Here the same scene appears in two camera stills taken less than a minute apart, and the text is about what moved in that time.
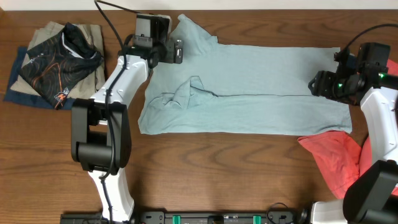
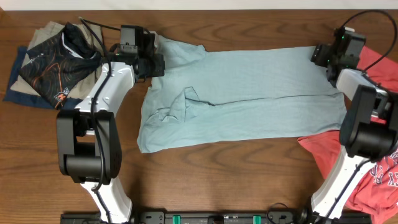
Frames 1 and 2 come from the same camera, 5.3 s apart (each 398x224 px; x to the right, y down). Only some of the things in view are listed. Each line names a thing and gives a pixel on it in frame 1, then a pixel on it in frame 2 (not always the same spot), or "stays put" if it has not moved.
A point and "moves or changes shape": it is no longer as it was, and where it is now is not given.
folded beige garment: [94, 86] stays put
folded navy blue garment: [26, 98] stays put
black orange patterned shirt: [56, 68] stays put
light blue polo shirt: [204, 87] moves or changes shape
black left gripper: [178, 51] to [156, 65]
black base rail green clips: [192, 217] stays put
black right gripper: [322, 86] to [319, 55]
